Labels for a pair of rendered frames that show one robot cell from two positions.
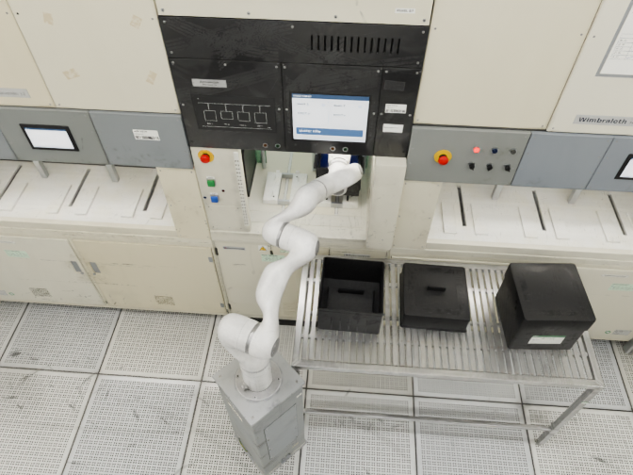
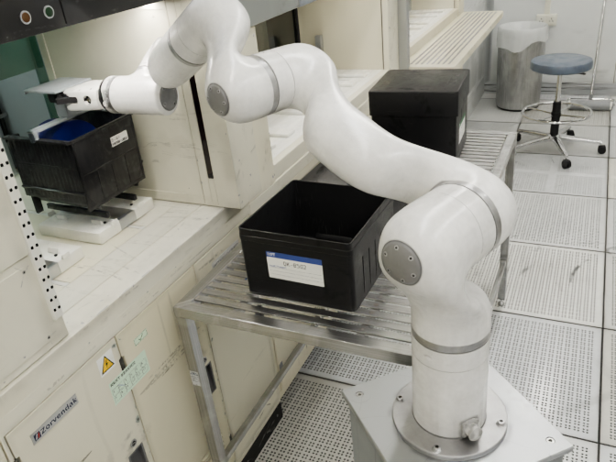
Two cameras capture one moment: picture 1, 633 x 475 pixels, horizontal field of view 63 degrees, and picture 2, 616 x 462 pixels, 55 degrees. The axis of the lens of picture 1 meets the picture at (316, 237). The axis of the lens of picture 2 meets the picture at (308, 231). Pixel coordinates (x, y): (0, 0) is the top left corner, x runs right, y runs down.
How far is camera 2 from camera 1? 1.79 m
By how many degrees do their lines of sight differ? 54
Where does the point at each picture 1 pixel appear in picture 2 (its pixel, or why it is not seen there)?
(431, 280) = not seen: hidden behind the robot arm
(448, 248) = (290, 162)
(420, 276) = (327, 178)
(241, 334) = (465, 201)
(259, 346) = (501, 189)
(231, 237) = (38, 384)
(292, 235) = (281, 52)
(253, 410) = (531, 435)
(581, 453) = (517, 279)
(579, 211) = not seen: hidden behind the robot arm
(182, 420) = not seen: outside the picture
